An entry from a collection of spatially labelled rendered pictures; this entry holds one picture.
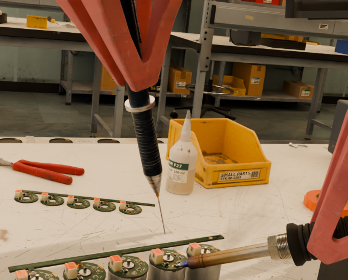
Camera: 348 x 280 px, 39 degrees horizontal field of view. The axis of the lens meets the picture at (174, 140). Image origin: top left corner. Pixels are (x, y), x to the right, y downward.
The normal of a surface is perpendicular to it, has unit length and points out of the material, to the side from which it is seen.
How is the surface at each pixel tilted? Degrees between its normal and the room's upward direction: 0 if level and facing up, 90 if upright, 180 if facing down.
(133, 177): 0
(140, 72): 100
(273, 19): 90
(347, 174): 108
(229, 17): 90
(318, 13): 90
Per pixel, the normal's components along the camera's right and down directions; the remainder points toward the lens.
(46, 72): 0.34, 0.29
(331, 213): -0.37, 0.36
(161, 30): 0.66, 0.44
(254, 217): 0.11, -0.96
